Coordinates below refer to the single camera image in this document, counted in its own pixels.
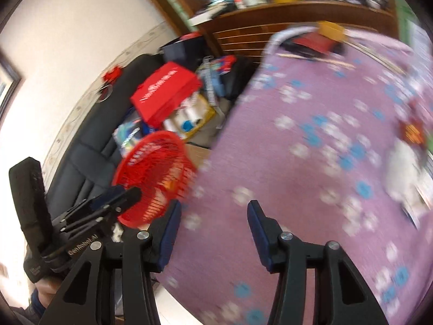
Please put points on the blue printed bag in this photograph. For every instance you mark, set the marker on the blue printed bag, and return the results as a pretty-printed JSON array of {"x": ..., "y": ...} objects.
[{"x": 127, "y": 135}]

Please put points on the red plastic basket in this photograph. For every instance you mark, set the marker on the red plastic basket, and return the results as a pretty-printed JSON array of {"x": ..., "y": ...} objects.
[{"x": 152, "y": 162}]

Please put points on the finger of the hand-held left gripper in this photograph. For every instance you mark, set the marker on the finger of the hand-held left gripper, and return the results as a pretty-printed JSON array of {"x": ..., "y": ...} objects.
[
  {"x": 108, "y": 196},
  {"x": 128, "y": 198}
]

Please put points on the red hanging ornament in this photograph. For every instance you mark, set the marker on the red hanging ornament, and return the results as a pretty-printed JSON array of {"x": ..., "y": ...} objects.
[{"x": 113, "y": 73}]

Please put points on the box of white rolls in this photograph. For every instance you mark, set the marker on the box of white rolls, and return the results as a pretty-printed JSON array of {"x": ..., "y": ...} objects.
[{"x": 189, "y": 115}]

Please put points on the colourful toy package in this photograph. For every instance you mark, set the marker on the colourful toy package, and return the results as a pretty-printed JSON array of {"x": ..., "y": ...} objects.
[{"x": 216, "y": 67}]

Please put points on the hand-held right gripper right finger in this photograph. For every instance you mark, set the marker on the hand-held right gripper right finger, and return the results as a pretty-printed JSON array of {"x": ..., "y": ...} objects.
[{"x": 258, "y": 233}]

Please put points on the red gift bag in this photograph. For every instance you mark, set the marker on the red gift bag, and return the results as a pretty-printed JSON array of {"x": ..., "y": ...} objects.
[{"x": 162, "y": 91}]

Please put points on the black sofa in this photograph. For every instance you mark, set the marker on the black sofa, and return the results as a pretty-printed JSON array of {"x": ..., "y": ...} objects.
[{"x": 84, "y": 162}]

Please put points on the wooden sideboard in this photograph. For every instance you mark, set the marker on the wooden sideboard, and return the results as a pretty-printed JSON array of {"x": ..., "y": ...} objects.
[{"x": 243, "y": 23}]

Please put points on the dark picture frame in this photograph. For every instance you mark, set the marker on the dark picture frame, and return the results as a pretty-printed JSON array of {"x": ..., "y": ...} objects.
[{"x": 10, "y": 84}]

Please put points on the small yellow box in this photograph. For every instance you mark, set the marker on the small yellow box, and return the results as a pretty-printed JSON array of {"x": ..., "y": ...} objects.
[{"x": 330, "y": 29}]

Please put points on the person's left forearm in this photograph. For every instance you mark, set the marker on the person's left forearm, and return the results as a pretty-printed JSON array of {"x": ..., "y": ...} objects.
[{"x": 44, "y": 294}]

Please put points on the wooden stick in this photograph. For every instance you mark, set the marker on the wooden stick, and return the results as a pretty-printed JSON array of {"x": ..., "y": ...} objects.
[{"x": 321, "y": 60}]

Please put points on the red and black packet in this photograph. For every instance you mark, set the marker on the red and black packet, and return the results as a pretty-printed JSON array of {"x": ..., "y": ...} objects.
[{"x": 311, "y": 44}]

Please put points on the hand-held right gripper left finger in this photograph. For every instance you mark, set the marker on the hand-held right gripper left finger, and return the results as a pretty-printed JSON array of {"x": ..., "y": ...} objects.
[{"x": 171, "y": 233}]

